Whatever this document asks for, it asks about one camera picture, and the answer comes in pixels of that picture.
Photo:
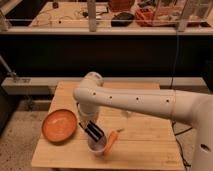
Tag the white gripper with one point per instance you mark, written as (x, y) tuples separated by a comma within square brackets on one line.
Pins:
[(88, 116)]

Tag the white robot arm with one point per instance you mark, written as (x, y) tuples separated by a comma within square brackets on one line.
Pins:
[(195, 109)]

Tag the white ceramic cup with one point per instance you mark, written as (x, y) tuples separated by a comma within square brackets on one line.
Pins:
[(97, 148)]

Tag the orange carrot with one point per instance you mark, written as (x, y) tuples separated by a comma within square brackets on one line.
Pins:
[(113, 136)]

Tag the orange bowl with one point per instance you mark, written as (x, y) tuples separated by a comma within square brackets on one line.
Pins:
[(59, 125)]

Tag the wooden table board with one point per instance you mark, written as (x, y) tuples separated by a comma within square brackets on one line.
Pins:
[(145, 144)]

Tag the metal clamp stand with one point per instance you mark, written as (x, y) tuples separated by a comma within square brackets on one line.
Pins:
[(12, 74)]

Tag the black object on shelf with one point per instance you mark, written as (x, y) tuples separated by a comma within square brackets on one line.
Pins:
[(122, 19)]

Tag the orange box on shelf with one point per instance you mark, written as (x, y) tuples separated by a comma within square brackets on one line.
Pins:
[(151, 18)]

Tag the grey bench rail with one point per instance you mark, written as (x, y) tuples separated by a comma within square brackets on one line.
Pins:
[(47, 85)]

